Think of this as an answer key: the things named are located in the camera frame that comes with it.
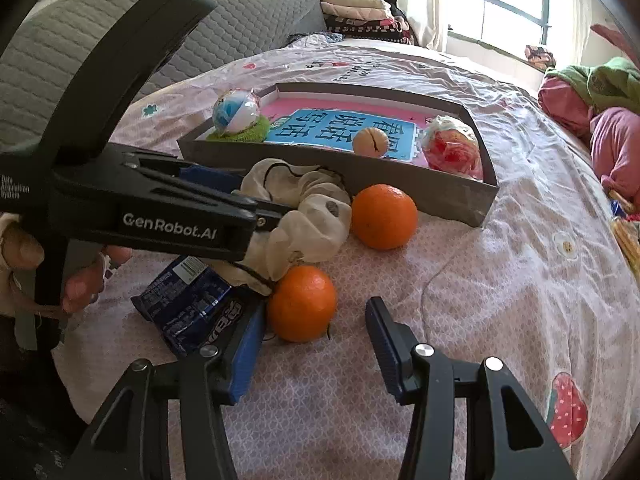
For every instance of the pink quilt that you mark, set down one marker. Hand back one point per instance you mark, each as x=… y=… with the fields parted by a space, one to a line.
x=615 y=145

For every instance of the patterned cloth on windowsill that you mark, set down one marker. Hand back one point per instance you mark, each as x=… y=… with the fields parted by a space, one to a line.
x=540 y=57

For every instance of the grey quilted headboard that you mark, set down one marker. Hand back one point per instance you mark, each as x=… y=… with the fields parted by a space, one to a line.
x=240 y=25

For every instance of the grey cardboard tray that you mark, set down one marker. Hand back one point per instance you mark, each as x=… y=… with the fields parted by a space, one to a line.
x=425 y=195

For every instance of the white curtain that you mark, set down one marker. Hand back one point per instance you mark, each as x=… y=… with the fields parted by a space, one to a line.
x=425 y=5

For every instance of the green blanket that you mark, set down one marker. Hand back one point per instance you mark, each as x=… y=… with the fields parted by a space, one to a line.
x=600 y=82

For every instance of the pink folded blanket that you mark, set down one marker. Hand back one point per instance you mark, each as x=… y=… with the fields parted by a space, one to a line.
x=357 y=12

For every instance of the blue snack packet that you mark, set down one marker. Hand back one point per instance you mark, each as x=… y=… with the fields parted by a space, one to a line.
x=185 y=300

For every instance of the red white blue toy egg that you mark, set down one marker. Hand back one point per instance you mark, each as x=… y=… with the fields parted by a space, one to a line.
x=235 y=112

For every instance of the cream cloth scrunchie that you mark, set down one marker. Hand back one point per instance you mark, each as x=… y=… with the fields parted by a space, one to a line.
x=310 y=230

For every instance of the yellow snack packet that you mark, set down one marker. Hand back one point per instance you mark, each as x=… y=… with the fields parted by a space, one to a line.
x=627 y=240

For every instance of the dark patterned folded blanket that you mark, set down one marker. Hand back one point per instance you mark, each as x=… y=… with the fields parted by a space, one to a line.
x=370 y=29

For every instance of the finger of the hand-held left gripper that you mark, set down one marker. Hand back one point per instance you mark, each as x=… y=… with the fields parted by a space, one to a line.
x=270 y=216
x=210 y=177

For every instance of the beige round ball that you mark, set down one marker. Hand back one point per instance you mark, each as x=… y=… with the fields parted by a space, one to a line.
x=367 y=142

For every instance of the plastic wrapped red candy ball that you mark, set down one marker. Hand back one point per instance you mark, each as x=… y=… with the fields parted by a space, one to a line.
x=450 y=152

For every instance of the window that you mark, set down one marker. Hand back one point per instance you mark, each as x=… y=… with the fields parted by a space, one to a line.
x=505 y=10

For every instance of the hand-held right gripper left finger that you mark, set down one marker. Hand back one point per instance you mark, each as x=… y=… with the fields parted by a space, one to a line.
x=247 y=355

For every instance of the orange mandarin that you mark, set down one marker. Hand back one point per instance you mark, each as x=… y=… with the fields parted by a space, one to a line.
x=384 y=217
x=302 y=305

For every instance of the blue patterned cloth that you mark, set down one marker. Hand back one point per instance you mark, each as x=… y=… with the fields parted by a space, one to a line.
x=317 y=39

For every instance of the pink printed bed sheet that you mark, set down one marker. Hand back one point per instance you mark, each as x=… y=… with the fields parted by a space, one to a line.
x=500 y=285

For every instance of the person's left hand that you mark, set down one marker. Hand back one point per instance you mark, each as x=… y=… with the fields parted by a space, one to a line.
x=80 y=285

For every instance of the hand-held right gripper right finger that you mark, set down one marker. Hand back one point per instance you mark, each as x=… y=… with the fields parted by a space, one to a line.
x=385 y=355

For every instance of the pink round cushion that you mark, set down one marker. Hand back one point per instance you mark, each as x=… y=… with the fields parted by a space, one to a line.
x=615 y=40

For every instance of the green fuzzy scrunchie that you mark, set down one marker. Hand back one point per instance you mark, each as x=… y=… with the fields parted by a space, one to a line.
x=252 y=133

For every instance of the pink book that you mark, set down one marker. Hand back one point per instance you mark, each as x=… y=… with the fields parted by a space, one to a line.
x=320 y=130

